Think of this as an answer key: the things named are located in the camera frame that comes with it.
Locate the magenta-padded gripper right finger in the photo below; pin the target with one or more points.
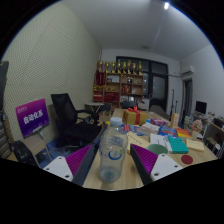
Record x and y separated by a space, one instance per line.
163 166

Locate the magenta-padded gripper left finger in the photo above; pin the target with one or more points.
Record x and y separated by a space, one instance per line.
61 166

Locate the clear plastic water bottle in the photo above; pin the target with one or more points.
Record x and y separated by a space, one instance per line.
113 150

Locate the flat round red coaster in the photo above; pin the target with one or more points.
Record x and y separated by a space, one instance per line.
187 159

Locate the teal book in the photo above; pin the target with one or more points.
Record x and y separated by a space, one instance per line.
177 145

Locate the white printed booklet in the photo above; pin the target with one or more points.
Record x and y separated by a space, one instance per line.
158 139

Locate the blue book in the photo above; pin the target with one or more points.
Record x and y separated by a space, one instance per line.
167 131

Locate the small pale yellow booklet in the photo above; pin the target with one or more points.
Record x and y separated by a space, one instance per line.
136 139

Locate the wide pale yellow booklet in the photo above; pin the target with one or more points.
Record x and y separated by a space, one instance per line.
195 145

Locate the orange red book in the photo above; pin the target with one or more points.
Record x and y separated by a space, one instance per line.
184 133

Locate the black plastic chair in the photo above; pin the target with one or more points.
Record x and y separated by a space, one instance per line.
23 151

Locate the pink packet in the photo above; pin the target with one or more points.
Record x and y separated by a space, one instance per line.
159 122

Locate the upright yellow carton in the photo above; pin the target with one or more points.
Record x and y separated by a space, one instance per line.
175 120

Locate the black office chair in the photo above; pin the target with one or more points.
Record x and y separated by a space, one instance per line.
65 113

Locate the yellow gift box red ribbon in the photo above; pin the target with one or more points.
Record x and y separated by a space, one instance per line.
135 117

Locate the purple sign board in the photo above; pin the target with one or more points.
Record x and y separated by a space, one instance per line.
32 116

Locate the striped chair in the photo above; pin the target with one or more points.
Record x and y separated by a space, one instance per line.
4 143

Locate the small round side table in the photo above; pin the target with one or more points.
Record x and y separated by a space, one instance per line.
94 105

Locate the black computer monitor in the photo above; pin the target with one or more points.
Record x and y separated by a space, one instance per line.
201 107

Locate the wooden shelf unit with trophies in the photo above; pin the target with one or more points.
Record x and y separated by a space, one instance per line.
118 86

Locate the white wall air conditioner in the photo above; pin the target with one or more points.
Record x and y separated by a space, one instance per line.
187 70

